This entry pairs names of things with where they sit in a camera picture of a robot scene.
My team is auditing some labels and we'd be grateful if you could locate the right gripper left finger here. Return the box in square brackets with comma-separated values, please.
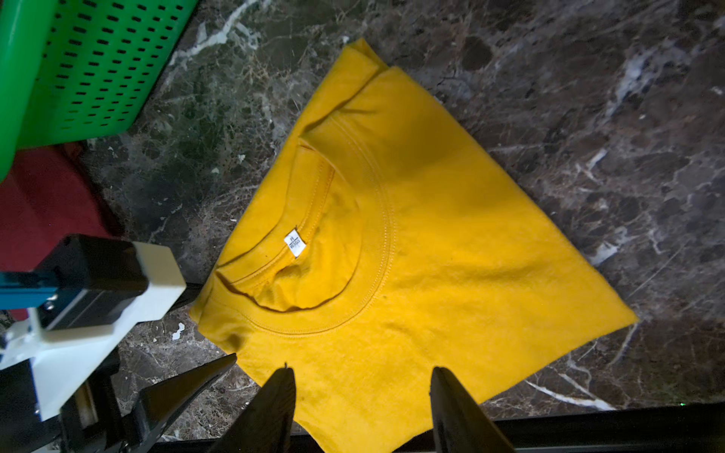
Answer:
[209, 367, 296, 452]

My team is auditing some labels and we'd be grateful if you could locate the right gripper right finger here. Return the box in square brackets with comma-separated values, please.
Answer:
[430, 366, 515, 453]

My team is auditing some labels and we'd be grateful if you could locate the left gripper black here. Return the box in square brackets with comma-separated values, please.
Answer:
[1, 349, 237, 452]

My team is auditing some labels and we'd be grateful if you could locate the yellow t-shirt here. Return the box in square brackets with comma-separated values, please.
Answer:
[190, 41, 636, 452]

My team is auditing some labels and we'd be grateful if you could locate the red t-shirt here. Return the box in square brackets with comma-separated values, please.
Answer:
[0, 142, 123, 322]

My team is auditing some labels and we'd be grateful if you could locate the green plastic basket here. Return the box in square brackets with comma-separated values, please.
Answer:
[1, 0, 197, 177]

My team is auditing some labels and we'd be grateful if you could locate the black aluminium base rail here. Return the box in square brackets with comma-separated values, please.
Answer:
[152, 400, 725, 453]

